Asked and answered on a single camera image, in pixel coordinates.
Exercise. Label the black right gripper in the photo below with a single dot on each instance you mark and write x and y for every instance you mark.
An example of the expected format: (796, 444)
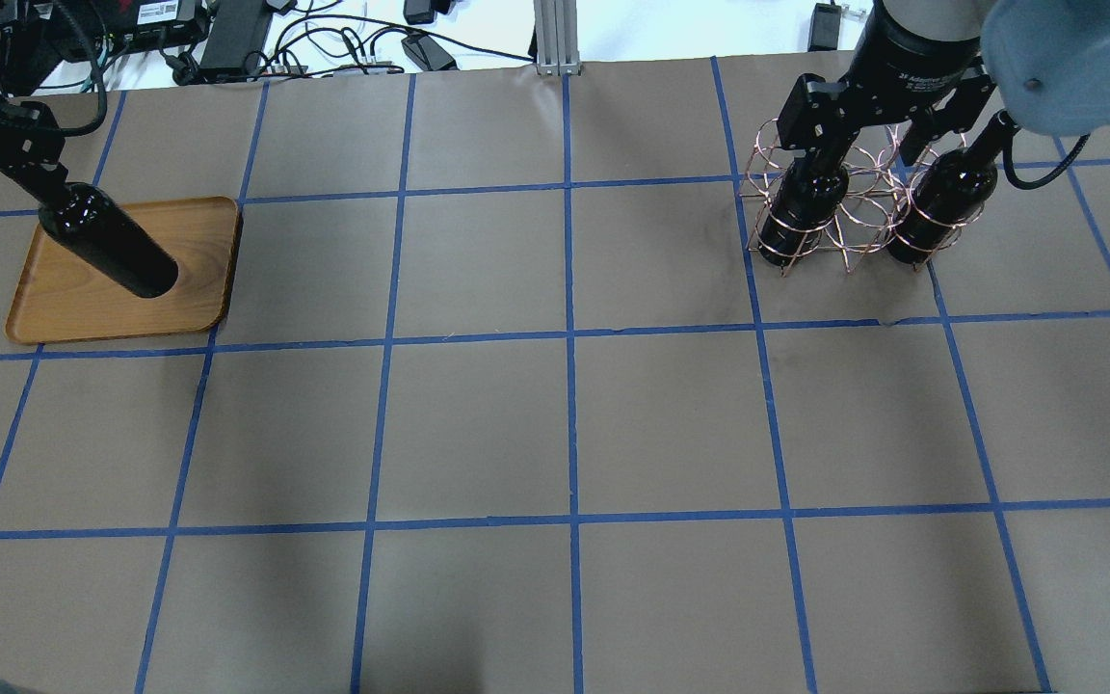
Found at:
(913, 53)

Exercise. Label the dark wine bottle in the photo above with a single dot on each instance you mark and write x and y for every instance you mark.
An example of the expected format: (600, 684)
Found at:
(100, 232)
(950, 193)
(810, 191)

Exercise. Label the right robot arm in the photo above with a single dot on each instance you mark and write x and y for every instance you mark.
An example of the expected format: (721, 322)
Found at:
(1050, 62)

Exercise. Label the black power brick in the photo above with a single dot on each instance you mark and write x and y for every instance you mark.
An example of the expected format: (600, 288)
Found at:
(237, 34)

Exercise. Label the black power adapter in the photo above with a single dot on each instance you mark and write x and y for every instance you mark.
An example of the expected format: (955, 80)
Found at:
(427, 54)

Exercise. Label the copper wire bottle basket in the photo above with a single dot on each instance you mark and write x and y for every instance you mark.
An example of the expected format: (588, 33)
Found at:
(878, 210)

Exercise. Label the aluminium frame post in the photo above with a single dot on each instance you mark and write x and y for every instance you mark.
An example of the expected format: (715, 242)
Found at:
(556, 32)

